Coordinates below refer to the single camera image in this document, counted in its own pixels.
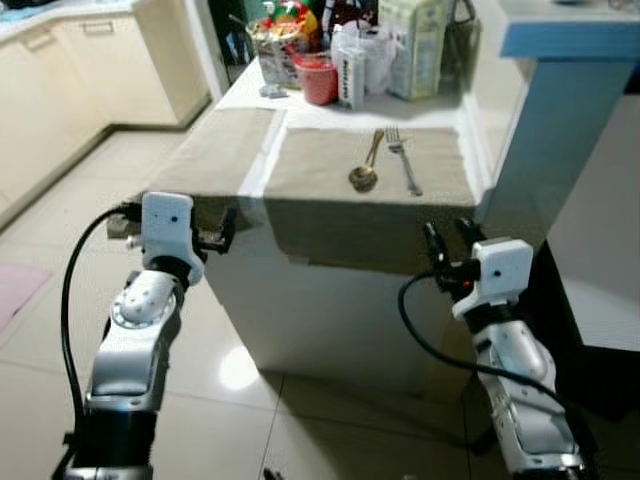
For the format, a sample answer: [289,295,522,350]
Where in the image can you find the gold metal spoon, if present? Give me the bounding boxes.
[347,128,387,194]

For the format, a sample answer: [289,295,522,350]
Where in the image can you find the silver metal fork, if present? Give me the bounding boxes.
[385,127,424,198]

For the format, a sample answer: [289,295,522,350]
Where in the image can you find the white kitchen island counter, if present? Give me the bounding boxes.
[193,55,561,403]

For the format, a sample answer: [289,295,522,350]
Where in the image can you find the red plastic cup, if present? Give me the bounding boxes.
[292,51,342,107]

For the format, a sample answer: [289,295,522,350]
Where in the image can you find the white oat milk carton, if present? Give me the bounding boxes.
[337,44,370,112]

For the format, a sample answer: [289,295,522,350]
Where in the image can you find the colourful snack bag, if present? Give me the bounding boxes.
[244,0,323,92]

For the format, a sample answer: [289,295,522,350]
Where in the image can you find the green and white carton box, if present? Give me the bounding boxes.
[379,0,452,102]

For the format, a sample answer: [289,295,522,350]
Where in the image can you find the cream kitchen cabinets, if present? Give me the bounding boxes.
[0,0,213,218]

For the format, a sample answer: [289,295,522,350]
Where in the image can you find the white plastic bag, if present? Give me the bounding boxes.
[329,19,402,97]

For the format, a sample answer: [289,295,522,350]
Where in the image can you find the blue shelf board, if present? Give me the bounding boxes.
[498,0,640,62]

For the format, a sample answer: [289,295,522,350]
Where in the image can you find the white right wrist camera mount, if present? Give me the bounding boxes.
[451,237,535,322]

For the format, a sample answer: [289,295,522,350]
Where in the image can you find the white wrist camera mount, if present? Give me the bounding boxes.
[451,237,535,322]
[140,191,207,287]

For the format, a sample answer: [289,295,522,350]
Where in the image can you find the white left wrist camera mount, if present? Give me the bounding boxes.
[140,191,207,287]

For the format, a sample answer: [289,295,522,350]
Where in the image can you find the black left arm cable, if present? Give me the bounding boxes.
[58,203,143,476]

